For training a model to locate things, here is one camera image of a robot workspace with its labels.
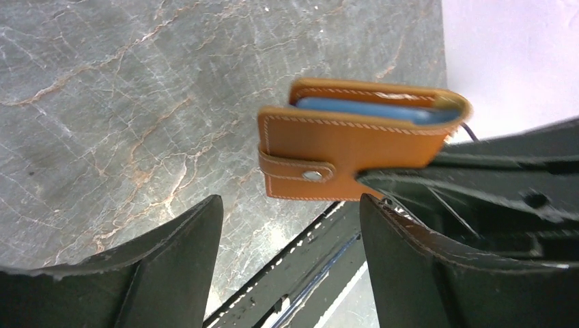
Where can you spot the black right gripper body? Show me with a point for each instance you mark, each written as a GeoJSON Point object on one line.
{"type": "Point", "coordinates": [534, 235]}

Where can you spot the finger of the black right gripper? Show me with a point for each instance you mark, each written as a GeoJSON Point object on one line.
{"type": "Point", "coordinates": [551, 197]}
{"type": "Point", "coordinates": [554, 146]}

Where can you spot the brown leather card holder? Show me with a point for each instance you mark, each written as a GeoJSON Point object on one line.
{"type": "Point", "coordinates": [331, 130]}

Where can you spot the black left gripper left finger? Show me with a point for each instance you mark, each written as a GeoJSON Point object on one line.
{"type": "Point", "coordinates": [159, 279]}

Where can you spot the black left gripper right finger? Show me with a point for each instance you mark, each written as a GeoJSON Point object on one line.
{"type": "Point", "coordinates": [421, 278]}

